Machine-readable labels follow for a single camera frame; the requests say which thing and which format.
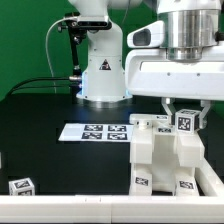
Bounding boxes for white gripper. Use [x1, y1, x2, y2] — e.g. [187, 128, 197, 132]
[125, 48, 224, 129]

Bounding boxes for white chair seat part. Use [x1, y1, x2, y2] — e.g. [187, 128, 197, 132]
[131, 131, 198, 193]

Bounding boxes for white chair backrest part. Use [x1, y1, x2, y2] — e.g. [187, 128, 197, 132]
[129, 114, 205, 168]

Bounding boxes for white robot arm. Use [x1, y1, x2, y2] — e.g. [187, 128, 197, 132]
[68, 0, 224, 117]

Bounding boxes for white base tag plate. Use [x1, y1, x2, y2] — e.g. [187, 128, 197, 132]
[59, 123, 133, 142]

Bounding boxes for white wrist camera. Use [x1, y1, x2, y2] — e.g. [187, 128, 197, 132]
[127, 20, 165, 48]

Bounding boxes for grey camera cable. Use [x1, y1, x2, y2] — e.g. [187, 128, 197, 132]
[44, 17, 80, 95]

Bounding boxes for black cables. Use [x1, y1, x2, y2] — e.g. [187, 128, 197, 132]
[4, 75, 83, 98]

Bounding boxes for white L-shaped border wall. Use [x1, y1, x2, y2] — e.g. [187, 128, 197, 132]
[0, 162, 224, 224]

